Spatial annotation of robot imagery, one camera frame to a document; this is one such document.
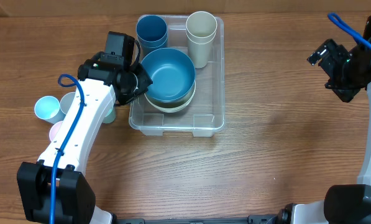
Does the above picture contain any cream bowl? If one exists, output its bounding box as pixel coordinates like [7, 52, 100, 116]
[146, 90, 196, 114]
[144, 80, 197, 110]

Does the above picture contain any dark blue bowl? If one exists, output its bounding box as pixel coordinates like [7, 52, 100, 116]
[142, 48, 196, 103]

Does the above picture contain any dark blue tall cup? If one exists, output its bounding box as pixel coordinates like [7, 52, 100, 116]
[136, 15, 168, 47]
[139, 37, 168, 57]

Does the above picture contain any grey small cup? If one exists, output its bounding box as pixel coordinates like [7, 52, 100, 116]
[60, 92, 76, 114]

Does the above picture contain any cream tall cup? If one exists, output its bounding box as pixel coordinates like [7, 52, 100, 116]
[187, 32, 216, 68]
[186, 11, 218, 44]

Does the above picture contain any light blue small cup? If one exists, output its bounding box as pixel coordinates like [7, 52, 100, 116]
[34, 96, 65, 124]

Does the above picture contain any pink small cup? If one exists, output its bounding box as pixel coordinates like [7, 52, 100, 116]
[48, 121, 63, 141]

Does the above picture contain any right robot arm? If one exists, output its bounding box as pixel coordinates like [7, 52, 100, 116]
[267, 13, 371, 223]

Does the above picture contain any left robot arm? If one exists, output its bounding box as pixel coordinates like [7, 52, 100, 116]
[17, 56, 152, 223]

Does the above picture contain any mint green small cup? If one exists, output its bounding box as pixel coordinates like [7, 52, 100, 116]
[103, 107, 116, 124]

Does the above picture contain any clear plastic storage bin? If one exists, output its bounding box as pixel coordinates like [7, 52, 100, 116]
[129, 16, 225, 137]

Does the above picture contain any left blue cable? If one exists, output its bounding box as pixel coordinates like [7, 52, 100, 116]
[49, 73, 86, 224]

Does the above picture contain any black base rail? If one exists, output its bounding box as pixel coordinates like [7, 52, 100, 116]
[112, 212, 290, 224]

